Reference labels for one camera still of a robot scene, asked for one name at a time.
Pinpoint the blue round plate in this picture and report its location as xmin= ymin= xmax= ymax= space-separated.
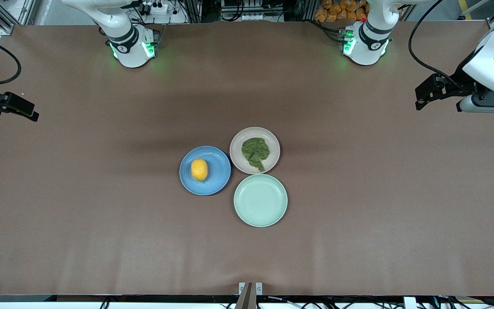
xmin=179 ymin=146 xmax=232 ymax=196

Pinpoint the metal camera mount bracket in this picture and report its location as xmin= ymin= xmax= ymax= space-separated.
xmin=238 ymin=282 xmax=263 ymax=309

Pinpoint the pink round plate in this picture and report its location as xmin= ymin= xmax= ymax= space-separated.
xmin=229 ymin=127 xmax=281 ymax=175

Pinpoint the bag of orange fruits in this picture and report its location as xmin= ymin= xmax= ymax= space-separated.
xmin=314 ymin=0 xmax=370 ymax=22

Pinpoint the white power strip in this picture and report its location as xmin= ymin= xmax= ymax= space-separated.
xmin=138 ymin=1 xmax=169 ymax=16

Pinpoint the black equipment rack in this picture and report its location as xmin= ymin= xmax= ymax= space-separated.
xmin=220 ymin=0 xmax=285 ymax=23

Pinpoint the pale green round plate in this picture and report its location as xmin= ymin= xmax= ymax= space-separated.
xmin=233 ymin=173 xmax=288 ymax=227

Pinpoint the green lettuce leaf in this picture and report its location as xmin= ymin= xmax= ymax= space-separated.
xmin=241 ymin=137 xmax=271 ymax=172

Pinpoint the aluminium frame profile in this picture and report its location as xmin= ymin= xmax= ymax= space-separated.
xmin=0 ymin=0 xmax=37 ymax=84

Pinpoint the yellow lemon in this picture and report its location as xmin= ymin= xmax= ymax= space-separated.
xmin=191 ymin=158 xmax=208 ymax=182

